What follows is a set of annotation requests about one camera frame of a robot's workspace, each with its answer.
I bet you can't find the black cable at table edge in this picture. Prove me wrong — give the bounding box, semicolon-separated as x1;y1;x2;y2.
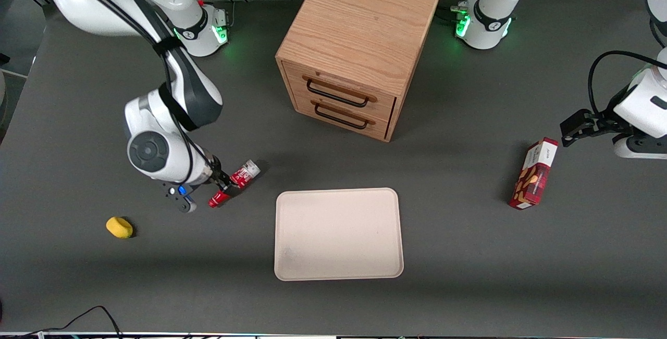
0;305;123;339

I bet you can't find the beige plastic tray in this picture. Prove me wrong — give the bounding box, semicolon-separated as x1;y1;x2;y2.
274;187;404;281

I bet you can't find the red coke bottle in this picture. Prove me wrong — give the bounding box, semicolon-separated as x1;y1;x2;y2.
208;159;261;209

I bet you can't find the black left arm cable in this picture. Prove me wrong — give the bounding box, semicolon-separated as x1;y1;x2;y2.
588;50;667;116

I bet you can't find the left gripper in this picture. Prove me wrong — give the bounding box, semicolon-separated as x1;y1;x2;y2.
561;66;667;147

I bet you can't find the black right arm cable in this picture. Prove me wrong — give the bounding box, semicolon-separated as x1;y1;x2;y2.
36;0;230;189

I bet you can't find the yellow sponge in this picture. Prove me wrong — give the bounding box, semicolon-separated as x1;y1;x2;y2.
106;217;133;239

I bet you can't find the red cracker box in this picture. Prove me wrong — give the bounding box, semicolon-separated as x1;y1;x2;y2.
509;137;559;210

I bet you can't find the wooden drawer cabinet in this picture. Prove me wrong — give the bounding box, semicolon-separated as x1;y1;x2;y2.
275;0;442;143

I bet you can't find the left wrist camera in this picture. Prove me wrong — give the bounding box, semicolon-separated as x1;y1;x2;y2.
613;133;667;160

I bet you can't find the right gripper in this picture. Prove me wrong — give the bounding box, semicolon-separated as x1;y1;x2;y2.
201;155;236;195

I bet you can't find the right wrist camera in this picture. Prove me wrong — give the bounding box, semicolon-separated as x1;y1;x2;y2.
160;182;199;214

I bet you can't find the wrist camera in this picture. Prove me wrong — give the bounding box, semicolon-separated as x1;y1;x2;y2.
160;182;199;214
613;133;667;160

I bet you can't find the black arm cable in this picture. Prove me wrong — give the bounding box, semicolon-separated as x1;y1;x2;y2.
588;50;667;116
36;0;230;189

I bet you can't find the wooden drawer with black handle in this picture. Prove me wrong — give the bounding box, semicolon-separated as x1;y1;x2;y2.
284;62;398;121
293;93;391;141

